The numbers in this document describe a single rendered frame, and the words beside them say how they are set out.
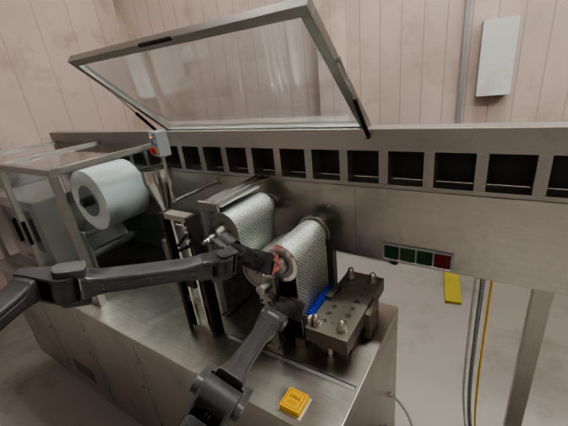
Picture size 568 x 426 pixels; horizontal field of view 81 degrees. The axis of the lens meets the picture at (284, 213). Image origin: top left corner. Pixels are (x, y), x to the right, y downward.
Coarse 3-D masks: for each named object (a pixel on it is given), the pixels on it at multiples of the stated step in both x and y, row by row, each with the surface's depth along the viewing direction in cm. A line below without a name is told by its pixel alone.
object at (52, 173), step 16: (16, 160) 176; (96, 160) 154; (0, 176) 172; (48, 176) 140; (16, 208) 179; (64, 208) 145; (16, 224) 186; (32, 240) 183; (80, 240) 153; (80, 256) 154
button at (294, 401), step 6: (288, 390) 107; (294, 390) 107; (288, 396) 105; (294, 396) 105; (300, 396) 105; (306, 396) 105; (282, 402) 104; (288, 402) 104; (294, 402) 103; (300, 402) 103; (306, 402) 104; (282, 408) 103; (288, 408) 102; (294, 408) 102; (300, 408) 101; (294, 414) 101; (300, 414) 102
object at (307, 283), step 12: (324, 252) 133; (312, 264) 126; (324, 264) 135; (300, 276) 119; (312, 276) 127; (324, 276) 136; (300, 288) 120; (312, 288) 128; (324, 288) 138; (312, 300) 130
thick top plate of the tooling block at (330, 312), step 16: (352, 288) 136; (368, 288) 135; (336, 304) 128; (352, 304) 127; (368, 304) 126; (320, 320) 121; (336, 320) 120; (352, 320) 119; (320, 336) 116; (336, 336) 112; (352, 336) 114
